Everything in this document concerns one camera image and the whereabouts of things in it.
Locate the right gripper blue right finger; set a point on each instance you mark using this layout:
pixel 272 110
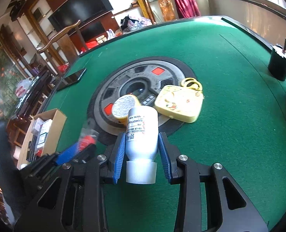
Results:
pixel 169 154

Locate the round mahjong table centre panel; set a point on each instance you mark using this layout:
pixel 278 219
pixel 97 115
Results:
pixel 144 78

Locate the pile of clothes bags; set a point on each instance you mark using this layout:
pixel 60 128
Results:
pixel 129 24

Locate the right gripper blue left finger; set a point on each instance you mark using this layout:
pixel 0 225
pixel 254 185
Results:
pixel 115 156

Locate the cream cartoon case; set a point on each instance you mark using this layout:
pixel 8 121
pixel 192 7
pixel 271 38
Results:
pixel 179 103

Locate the white red plastic bag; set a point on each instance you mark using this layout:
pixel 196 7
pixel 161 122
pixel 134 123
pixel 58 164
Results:
pixel 22 87

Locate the wooden chair near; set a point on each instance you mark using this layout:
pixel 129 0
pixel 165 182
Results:
pixel 64 42

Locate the clear tube red label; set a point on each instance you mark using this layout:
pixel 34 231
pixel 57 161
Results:
pixel 88 135

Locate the white blue medicine box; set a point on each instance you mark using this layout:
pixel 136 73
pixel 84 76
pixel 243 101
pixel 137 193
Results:
pixel 46 126

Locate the black smartphone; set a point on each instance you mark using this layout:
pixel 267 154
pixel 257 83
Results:
pixel 71 79

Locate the wooden chair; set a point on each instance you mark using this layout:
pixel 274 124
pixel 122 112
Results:
pixel 167 10
pixel 64 42

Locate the white cube box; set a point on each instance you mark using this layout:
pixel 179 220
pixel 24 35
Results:
pixel 36 127

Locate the black glass side table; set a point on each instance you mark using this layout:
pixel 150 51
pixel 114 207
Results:
pixel 26 104

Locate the red cloth on chair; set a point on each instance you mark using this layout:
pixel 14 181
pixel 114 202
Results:
pixel 187 8

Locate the white red long box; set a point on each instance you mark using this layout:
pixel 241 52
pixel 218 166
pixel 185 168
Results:
pixel 40 143

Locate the cardboard tray box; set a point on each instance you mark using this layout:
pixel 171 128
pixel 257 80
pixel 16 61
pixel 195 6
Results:
pixel 29 144

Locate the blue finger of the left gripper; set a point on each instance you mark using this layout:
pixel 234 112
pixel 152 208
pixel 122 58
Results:
pixel 70 154

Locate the wooden chair far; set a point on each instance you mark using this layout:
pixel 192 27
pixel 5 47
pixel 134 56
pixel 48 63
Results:
pixel 167 10

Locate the black cylinder motor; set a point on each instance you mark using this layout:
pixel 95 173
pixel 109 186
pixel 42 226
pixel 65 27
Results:
pixel 277 64

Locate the black television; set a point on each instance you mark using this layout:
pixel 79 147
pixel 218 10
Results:
pixel 68 12

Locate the floral wall painting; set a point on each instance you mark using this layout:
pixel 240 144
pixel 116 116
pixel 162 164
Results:
pixel 10 76

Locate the yellow ring keychain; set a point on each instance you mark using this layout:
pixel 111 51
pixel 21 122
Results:
pixel 192 83

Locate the yellow round tin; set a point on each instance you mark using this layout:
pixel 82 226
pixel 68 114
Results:
pixel 122 106

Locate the small white pill bottle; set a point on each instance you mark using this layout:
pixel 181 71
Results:
pixel 141 145

